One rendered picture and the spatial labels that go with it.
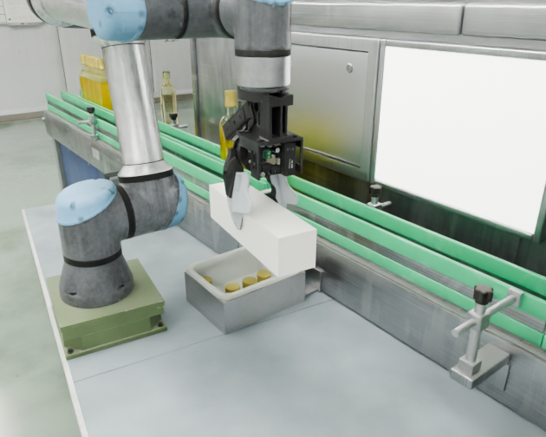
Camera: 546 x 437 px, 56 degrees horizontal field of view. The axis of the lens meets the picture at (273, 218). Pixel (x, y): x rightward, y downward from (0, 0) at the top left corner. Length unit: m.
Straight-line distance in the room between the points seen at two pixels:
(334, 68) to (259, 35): 0.68
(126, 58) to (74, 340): 0.56
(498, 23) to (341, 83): 0.42
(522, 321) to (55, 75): 6.73
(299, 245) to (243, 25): 0.30
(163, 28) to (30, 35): 6.44
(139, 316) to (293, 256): 0.48
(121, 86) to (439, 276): 0.72
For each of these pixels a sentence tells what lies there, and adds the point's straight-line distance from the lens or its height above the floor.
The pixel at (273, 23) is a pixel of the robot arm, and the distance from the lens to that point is 0.68.
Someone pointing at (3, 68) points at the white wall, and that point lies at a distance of 7.10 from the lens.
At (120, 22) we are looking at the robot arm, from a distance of 0.69.
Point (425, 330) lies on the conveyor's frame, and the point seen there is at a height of 0.81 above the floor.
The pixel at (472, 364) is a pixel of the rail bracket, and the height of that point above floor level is 0.88.
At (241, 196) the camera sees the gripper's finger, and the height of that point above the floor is 1.14.
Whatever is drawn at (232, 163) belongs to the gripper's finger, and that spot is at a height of 1.19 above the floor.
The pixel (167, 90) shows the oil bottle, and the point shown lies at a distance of 2.07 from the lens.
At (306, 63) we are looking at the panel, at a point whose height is 1.24.
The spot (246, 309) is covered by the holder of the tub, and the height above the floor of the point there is 0.79.
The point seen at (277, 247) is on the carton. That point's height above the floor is 1.09.
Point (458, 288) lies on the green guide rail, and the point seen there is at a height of 0.92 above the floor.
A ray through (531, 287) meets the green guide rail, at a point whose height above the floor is 0.94.
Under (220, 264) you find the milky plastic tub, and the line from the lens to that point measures 1.23.
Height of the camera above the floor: 1.40
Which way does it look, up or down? 23 degrees down
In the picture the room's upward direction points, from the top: straight up
